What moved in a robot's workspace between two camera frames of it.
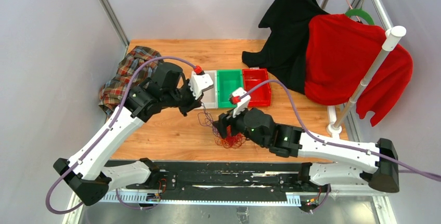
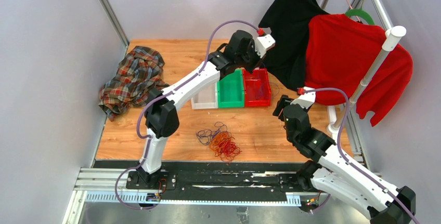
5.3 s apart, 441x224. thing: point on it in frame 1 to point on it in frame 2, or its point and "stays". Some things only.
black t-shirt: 285,53 stays
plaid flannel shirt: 113,91 stays
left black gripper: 194,103 to 252,49
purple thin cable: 206,119 to 206,135
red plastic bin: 261,96 stays
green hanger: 360,12 stays
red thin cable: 234,141 to 228,149
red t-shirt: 340,52 stays
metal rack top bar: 381,16 stays
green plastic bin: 227,80 stays
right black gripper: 225,120 to 284,101
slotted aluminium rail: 293,200 stays
